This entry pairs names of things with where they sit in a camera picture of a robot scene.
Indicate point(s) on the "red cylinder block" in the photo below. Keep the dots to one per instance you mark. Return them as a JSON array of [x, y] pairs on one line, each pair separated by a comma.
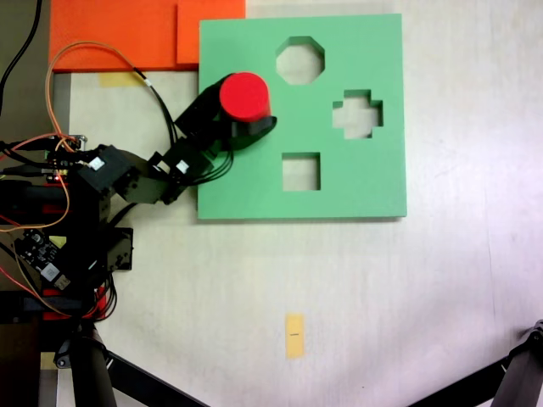
[[244, 95]]

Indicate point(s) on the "green shape hole board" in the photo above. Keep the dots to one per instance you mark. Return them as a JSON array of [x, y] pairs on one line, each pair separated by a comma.
[[305, 203]]

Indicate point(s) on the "orange flat block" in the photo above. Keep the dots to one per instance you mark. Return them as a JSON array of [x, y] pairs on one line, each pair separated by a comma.
[[114, 34]]

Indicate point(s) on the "yellow tape piece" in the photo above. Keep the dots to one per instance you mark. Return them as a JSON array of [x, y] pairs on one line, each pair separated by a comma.
[[114, 79], [59, 242]]

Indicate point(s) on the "circuit board with green terminal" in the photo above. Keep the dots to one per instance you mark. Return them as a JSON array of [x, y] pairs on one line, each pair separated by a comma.
[[59, 166]]

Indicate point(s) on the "red black table clamp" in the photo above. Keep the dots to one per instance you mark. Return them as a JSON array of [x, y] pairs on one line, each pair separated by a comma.
[[53, 208], [102, 303]]

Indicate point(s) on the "circuit board with grey inductor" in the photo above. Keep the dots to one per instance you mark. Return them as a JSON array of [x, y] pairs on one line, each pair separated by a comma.
[[36, 250]]

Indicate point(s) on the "yellow tape with black mark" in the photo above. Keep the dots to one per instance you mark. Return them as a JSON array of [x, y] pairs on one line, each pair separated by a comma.
[[295, 343]]

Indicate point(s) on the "black notched tripod leg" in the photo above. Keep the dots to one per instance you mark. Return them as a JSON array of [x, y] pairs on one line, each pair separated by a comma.
[[522, 373]]

